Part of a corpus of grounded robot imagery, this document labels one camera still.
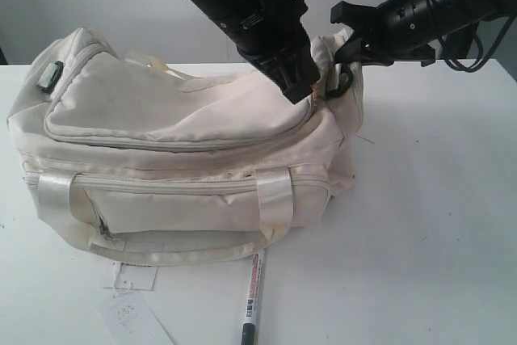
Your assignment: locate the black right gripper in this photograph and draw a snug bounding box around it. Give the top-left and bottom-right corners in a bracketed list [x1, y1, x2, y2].
[330, 0, 437, 66]

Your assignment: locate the cream fabric duffel bag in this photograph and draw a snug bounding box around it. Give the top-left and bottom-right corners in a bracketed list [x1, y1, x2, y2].
[6, 27, 364, 266]

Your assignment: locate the white paper hang tag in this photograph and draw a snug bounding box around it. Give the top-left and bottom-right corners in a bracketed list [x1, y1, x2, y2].
[99, 262, 158, 291]

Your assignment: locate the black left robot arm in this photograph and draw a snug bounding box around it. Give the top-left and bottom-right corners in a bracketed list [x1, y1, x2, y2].
[190, 0, 319, 104]

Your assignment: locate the small white price tag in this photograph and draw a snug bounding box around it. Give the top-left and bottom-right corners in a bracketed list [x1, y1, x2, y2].
[96, 292, 147, 344]

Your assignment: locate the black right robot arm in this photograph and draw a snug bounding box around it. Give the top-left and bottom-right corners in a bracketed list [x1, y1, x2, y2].
[330, 0, 516, 73]

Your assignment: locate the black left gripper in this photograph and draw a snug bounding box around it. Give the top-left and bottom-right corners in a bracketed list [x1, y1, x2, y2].
[193, 0, 321, 103]

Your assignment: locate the black and white marker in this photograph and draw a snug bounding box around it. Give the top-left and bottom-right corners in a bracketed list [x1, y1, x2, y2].
[240, 250, 266, 345]

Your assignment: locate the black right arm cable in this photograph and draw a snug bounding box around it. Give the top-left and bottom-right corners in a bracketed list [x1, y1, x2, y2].
[379, 0, 512, 74]

